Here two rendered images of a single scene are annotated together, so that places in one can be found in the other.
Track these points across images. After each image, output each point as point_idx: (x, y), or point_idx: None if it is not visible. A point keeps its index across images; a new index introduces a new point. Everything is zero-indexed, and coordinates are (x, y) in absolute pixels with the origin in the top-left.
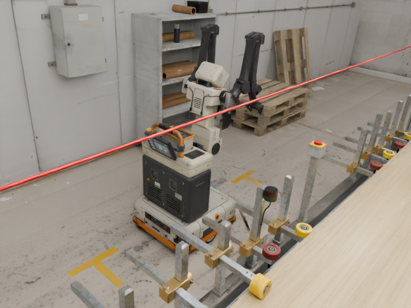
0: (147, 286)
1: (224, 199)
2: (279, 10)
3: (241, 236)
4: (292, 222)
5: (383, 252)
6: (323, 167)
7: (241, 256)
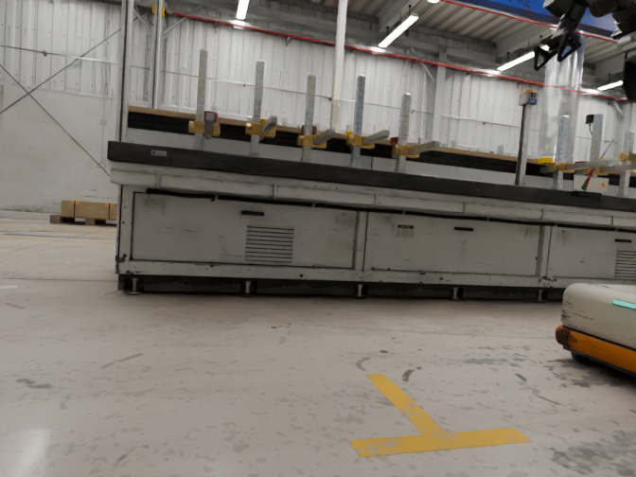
0: None
1: (598, 285)
2: None
3: (542, 345)
4: (529, 186)
5: None
6: (53, 362)
7: (603, 181)
